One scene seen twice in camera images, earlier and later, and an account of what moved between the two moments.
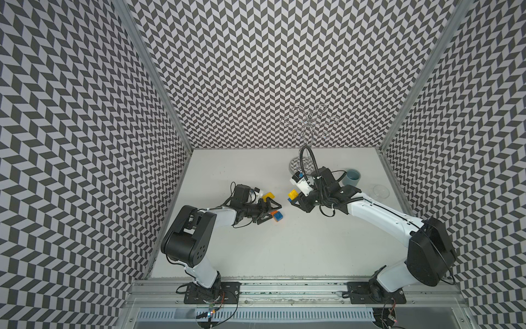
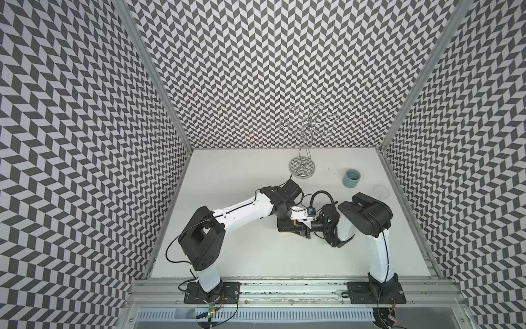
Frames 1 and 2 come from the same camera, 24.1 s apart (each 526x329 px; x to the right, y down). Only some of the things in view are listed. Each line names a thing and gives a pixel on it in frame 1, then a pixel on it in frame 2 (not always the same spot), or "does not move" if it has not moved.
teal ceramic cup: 352,177 does not move
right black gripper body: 317,197 -> 320,226
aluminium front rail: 169,293 does not move
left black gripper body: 255,210 -> 284,223
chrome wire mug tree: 309,123 does not move
